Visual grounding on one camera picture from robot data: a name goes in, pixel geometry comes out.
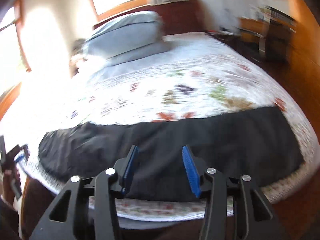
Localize floral quilted bedspread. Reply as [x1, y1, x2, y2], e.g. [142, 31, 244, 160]
[15, 32, 320, 223]

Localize grey blue pillow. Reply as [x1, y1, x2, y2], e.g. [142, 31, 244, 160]
[104, 41, 171, 67]
[82, 11, 163, 59]

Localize black pants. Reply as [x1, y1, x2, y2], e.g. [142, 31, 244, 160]
[39, 107, 303, 202]

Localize metal frame chair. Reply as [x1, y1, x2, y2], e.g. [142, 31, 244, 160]
[239, 6, 297, 62]

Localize lower grey blue pillow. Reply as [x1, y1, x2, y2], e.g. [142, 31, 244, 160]
[104, 41, 171, 67]

